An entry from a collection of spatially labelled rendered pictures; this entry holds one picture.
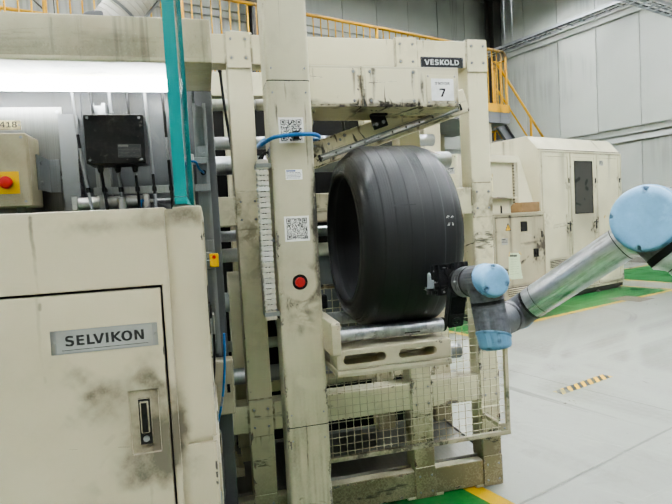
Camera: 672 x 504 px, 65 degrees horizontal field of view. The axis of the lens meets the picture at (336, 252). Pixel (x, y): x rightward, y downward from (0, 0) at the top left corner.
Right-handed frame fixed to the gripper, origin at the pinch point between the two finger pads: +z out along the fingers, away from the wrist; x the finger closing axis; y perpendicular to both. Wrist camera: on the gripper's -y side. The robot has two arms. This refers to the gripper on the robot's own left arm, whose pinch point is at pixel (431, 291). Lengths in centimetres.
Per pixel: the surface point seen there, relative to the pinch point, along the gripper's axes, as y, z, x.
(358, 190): 30.4, 3.0, 17.8
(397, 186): 29.9, -3.0, 8.3
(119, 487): -24, -51, 76
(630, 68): 436, 817, -881
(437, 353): -18.8, 10.2, -4.3
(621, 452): -91, 95, -135
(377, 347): -14.9, 9.7, 14.5
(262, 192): 33, 14, 44
